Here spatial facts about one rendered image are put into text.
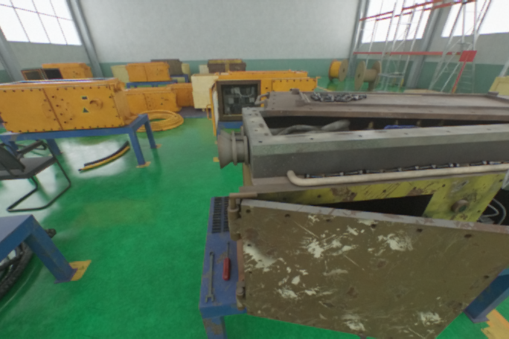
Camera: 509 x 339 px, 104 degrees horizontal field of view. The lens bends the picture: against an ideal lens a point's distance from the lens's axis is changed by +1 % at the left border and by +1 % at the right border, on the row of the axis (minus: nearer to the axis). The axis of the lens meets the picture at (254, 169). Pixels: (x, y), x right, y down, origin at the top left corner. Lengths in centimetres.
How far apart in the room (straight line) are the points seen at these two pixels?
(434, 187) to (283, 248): 51
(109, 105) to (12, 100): 115
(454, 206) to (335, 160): 45
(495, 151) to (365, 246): 61
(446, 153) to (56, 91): 391
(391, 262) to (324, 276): 19
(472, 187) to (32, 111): 428
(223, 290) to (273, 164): 67
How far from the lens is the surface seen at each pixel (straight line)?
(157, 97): 666
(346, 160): 68
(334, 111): 88
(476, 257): 74
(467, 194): 96
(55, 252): 223
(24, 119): 418
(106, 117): 360
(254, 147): 56
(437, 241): 66
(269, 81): 323
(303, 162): 62
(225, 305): 105
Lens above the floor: 156
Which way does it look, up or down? 30 degrees down
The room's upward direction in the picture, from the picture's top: 1 degrees counter-clockwise
